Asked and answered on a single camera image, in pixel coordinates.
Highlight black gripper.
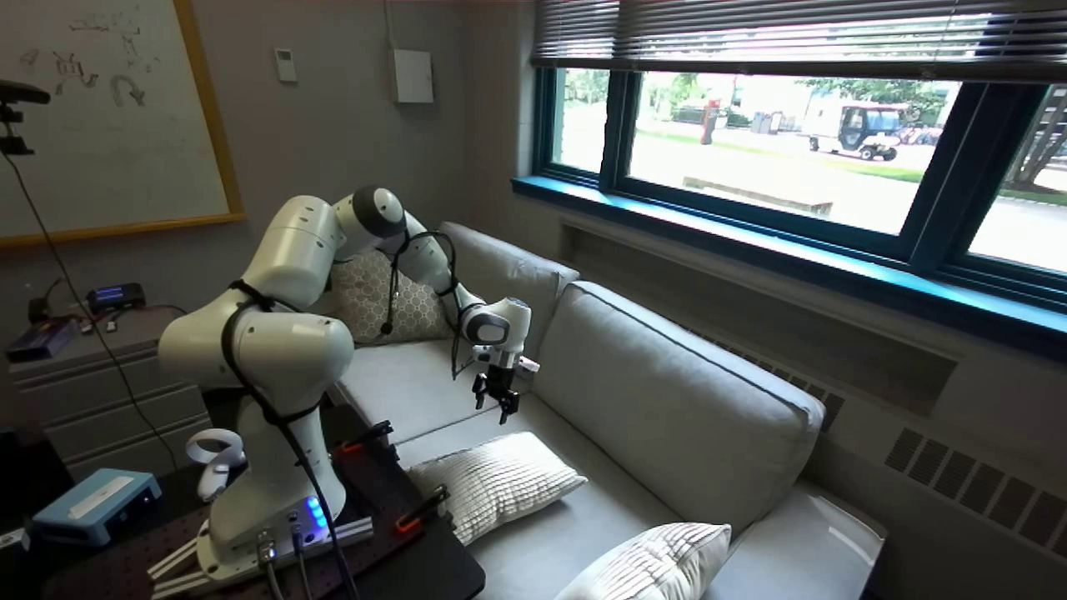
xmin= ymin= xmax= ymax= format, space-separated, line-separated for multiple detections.
xmin=471 ymin=340 xmax=548 ymax=427

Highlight cream pleated cushion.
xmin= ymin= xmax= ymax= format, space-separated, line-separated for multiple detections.
xmin=409 ymin=431 xmax=592 ymax=550
xmin=554 ymin=516 xmax=738 ymax=600

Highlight orange black bar clamp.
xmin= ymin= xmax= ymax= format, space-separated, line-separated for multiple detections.
xmin=331 ymin=418 xmax=397 ymax=459
xmin=397 ymin=480 xmax=454 ymax=541

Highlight grey lattice patterned cushion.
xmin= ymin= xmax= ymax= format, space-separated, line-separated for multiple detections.
xmin=319 ymin=245 xmax=454 ymax=348

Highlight black robot table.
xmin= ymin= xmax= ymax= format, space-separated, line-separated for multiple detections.
xmin=0 ymin=427 xmax=486 ymax=600

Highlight grey fabric sofa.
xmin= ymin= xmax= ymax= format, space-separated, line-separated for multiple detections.
xmin=303 ymin=216 xmax=894 ymax=600

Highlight white cup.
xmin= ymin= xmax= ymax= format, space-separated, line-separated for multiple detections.
xmin=180 ymin=427 xmax=252 ymax=505

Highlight small black device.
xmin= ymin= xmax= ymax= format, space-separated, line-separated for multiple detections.
xmin=85 ymin=283 xmax=150 ymax=316

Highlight grey drawer cabinet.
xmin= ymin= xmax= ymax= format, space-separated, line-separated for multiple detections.
xmin=4 ymin=306 xmax=214 ymax=480

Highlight light blue box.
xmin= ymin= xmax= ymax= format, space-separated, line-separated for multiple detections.
xmin=32 ymin=462 xmax=165 ymax=550

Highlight dark flat box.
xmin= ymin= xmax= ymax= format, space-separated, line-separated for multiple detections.
xmin=4 ymin=316 xmax=86 ymax=368

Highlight dark vehicle outside window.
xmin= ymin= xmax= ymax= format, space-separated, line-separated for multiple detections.
xmin=834 ymin=105 xmax=903 ymax=162

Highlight dark window blinds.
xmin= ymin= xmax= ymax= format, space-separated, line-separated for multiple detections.
xmin=532 ymin=0 xmax=1067 ymax=83

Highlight wood framed whiteboard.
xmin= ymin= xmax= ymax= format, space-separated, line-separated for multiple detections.
xmin=0 ymin=0 xmax=247 ymax=252

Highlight radiator vent grille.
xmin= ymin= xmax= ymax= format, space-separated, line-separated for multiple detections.
xmin=881 ymin=422 xmax=1067 ymax=559

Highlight teal framed window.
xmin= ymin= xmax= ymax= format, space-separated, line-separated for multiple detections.
xmin=509 ymin=61 xmax=1067 ymax=336

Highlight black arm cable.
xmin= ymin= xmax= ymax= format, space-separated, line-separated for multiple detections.
xmin=217 ymin=226 xmax=465 ymax=559

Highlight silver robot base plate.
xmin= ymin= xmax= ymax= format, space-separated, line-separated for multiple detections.
xmin=147 ymin=512 xmax=376 ymax=593

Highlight white wall box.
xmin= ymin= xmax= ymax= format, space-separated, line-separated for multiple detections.
xmin=387 ymin=45 xmax=439 ymax=110

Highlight white wall thermostat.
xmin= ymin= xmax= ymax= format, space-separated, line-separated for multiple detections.
xmin=269 ymin=45 xmax=299 ymax=90

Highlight black camera on stand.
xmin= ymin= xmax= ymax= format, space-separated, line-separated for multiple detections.
xmin=0 ymin=77 xmax=55 ymax=159

